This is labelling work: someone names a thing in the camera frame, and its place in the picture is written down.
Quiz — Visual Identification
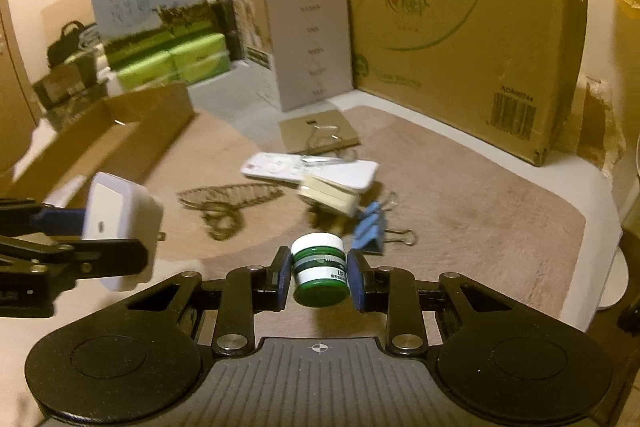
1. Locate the white remote control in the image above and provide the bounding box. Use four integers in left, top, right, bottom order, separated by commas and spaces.
240, 152, 379, 194

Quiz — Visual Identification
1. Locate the white humidifier box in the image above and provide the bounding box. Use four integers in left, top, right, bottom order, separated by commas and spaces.
235, 0, 356, 112

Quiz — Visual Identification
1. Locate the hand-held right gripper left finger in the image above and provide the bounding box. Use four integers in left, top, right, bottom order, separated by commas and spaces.
125, 247, 293, 356

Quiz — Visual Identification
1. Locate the cream plug adapter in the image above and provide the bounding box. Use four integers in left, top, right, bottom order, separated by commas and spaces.
297, 173, 362, 220

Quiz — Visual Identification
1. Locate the torn brown cardboard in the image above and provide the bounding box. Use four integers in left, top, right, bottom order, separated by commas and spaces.
575, 77, 626, 178

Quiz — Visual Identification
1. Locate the green jar with white lid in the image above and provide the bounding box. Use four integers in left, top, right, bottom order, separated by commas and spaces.
291, 232, 348, 307

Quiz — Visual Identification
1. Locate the white charger block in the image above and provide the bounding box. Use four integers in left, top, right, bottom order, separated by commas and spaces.
80, 172, 167, 292

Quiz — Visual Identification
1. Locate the white round object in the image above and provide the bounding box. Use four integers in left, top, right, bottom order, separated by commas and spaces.
595, 249, 629, 309

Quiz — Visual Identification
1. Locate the large brown cardboard box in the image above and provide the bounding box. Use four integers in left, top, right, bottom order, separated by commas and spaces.
312, 0, 601, 168

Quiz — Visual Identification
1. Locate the green cow milk carton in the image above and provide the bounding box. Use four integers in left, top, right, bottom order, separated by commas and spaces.
90, 0, 208, 58

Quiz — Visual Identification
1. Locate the silver metal clip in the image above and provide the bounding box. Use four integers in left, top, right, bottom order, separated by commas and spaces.
300, 150, 358, 166

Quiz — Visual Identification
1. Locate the metal wire clip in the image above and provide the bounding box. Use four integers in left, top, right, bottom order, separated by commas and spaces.
306, 121, 342, 148

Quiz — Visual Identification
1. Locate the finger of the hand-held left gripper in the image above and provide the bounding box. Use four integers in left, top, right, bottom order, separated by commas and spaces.
0, 237, 149, 294
0, 198, 96, 238

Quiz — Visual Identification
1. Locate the shallow cardboard tray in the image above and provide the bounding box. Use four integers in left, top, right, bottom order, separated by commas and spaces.
0, 82, 196, 208

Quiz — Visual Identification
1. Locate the flat cardboard piece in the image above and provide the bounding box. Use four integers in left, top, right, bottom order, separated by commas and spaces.
277, 109, 362, 155

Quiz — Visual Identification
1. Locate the green tissue pack bundle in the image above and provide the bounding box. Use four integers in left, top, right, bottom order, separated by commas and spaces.
107, 32, 231, 92

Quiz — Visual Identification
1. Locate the blue binder clip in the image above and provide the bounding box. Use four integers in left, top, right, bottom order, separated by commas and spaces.
352, 222, 417, 256
359, 192, 398, 230

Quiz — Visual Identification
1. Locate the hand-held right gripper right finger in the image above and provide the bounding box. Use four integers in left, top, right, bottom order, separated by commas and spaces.
346, 248, 506, 356

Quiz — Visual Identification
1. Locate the black bag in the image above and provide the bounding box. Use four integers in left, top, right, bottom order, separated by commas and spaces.
46, 21, 101, 68

